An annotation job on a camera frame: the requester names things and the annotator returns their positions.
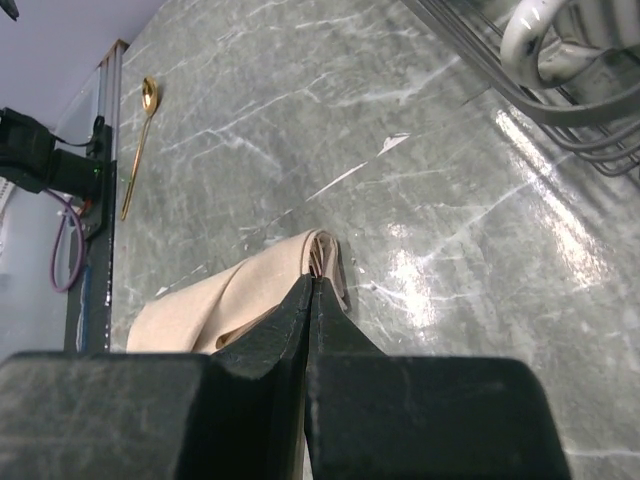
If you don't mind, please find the beige cloth napkin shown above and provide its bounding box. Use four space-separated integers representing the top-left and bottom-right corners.
126 229 347 354

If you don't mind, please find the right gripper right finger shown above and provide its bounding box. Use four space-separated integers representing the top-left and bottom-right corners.
305 279 571 479

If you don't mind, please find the aluminium frame rail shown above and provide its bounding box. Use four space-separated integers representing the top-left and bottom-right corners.
97 40 129 129

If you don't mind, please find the black wire dish rack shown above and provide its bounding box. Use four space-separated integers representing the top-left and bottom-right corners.
406 1 639 177

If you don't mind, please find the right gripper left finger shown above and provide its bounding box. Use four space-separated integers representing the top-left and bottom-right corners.
1 275 313 479

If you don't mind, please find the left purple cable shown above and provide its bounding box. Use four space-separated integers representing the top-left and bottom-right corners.
43 187 86 294

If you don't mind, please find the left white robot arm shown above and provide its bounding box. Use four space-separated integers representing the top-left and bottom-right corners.
1 108 112 200

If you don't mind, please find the gold spoon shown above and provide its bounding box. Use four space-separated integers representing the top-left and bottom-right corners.
120 76 160 221

